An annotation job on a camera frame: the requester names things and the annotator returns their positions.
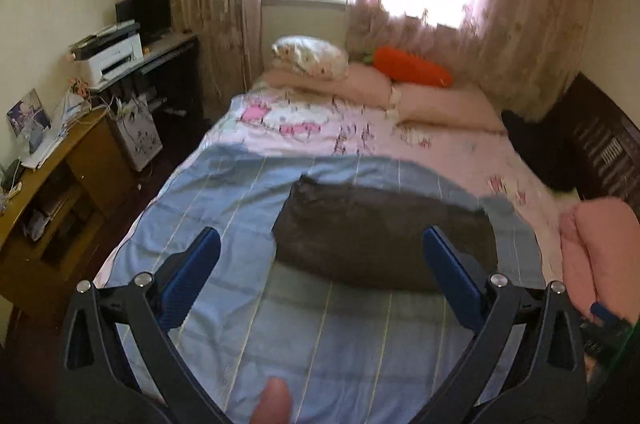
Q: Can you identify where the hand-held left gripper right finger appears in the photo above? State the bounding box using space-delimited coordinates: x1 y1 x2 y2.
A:
410 226 587 424

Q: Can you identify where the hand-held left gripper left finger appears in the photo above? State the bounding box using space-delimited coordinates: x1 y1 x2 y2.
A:
52 226 235 424

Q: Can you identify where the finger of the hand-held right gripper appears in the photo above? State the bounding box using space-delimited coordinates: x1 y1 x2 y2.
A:
590 302 626 325

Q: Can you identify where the dark brown hooded puffer jacket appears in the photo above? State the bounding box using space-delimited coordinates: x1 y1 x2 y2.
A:
271 174 498 292

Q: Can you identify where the person's left hand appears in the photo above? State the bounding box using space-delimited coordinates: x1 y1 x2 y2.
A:
250 378 292 424

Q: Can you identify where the folded pink blanket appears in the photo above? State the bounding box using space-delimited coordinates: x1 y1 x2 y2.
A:
559 198 640 320

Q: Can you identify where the cartoon printed bed sheet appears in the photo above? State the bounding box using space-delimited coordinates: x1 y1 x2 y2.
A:
92 76 576 424

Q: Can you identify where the wooden desk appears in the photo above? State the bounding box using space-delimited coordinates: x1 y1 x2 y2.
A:
0 106 136 305

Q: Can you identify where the white floral computer case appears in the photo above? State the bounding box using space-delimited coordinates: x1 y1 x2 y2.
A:
107 99 164 173

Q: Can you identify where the black cloth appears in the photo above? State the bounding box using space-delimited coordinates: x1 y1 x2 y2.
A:
501 108 581 193

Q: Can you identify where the pink pillow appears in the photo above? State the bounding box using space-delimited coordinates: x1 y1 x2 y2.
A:
392 81 508 135
262 63 396 110

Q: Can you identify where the dark wooden headboard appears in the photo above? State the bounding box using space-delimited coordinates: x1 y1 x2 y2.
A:
540 71 640 230

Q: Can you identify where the small white cloth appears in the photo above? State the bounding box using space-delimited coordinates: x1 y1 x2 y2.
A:
386 85 405 123

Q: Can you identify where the pile of papers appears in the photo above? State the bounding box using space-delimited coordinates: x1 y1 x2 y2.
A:
20 96 93 170

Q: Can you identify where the black computer desk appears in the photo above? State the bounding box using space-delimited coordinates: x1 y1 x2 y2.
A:
90 31 203 140

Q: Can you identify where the orange carrot plush toy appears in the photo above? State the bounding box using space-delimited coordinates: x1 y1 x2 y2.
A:
362 46 454 89

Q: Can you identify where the small pink ornament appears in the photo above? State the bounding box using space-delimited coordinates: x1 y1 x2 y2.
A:
67 76 92 99

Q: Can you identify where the white printer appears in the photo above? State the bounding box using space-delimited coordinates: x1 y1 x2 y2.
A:
70 20 145 87

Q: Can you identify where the white floral pillow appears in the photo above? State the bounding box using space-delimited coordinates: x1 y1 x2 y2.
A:
271 35 350 80

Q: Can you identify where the black monitor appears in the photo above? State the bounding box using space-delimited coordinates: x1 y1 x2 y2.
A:
115 0 172 47

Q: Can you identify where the pink floral lace curtain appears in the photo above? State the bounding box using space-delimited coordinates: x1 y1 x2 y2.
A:
345 0 608 122

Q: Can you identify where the photo frame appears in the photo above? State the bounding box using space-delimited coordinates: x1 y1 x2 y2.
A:
6 89 52 141

